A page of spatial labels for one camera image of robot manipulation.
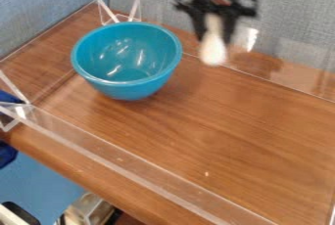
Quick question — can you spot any clear acrylic front barrier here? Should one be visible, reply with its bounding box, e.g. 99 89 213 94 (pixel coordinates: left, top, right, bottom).
0 68 280 225

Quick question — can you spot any blue bowl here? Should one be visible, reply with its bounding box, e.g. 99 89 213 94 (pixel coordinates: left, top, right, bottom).
71 22 184 101

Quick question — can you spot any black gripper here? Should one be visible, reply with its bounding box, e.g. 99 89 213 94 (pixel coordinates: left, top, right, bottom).
175 0 258 44

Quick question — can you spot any blue cloth object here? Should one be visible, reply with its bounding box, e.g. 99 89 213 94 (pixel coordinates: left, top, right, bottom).
0 90 24 169

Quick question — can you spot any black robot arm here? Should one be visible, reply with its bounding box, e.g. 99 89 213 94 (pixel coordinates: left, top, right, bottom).
175 0 259 45

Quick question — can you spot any clear acrylic barrier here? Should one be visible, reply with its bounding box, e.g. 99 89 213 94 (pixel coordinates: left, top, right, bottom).
142 0 335 103
0 68 280 225

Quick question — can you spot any clear acrylic back barrier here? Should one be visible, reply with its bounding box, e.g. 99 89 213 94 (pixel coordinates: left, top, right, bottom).
142 0 335 103

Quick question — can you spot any white brown toy mushroom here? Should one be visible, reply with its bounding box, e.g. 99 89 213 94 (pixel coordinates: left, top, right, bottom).
199 14 228 67

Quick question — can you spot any black white object bottom left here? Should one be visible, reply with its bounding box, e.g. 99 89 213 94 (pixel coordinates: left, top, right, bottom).
0 202 41 225

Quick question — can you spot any clear acrylic corner bracket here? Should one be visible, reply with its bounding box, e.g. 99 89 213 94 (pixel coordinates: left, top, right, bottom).
95 0 141 25

